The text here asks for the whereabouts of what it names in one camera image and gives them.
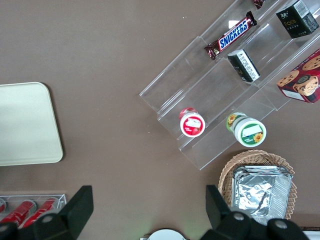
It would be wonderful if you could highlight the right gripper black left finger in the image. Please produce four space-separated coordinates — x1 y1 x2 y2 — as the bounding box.
0 184 95 240

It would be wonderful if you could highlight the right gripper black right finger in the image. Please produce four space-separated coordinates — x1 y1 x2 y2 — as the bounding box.
202 184 310 240

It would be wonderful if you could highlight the light tan wicker basket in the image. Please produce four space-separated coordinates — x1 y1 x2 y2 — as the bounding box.
218 149 299 226

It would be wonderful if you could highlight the beige rectangular serving tray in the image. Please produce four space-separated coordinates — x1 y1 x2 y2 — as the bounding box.
0 81 64 167

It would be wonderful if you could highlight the clear acrylic bottle rack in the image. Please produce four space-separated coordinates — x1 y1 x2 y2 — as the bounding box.
0 193 68 230

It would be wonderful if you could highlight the stack of foil containers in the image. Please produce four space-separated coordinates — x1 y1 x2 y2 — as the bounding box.
230 165 294 226

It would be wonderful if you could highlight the green lid yogurt cup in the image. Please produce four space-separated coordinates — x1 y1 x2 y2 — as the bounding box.
225 111 268 148

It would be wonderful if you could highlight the red lid yogurt cup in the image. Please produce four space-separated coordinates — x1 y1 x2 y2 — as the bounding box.
178 106 207 138

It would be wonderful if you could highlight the clear acrylic stepped shelf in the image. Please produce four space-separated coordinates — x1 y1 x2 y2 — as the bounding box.
138 0 320 172

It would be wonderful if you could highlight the small black carton box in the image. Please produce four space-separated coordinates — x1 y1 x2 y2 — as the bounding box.
275 0 320 40
226 48 261 84

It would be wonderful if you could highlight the red chocolate chip cookie box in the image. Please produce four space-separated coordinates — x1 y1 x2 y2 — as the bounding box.
277 48 320 104

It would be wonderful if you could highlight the Snickers chocolate bar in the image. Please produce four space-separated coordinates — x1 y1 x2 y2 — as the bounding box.
203 10 259 62
251 0 267 11

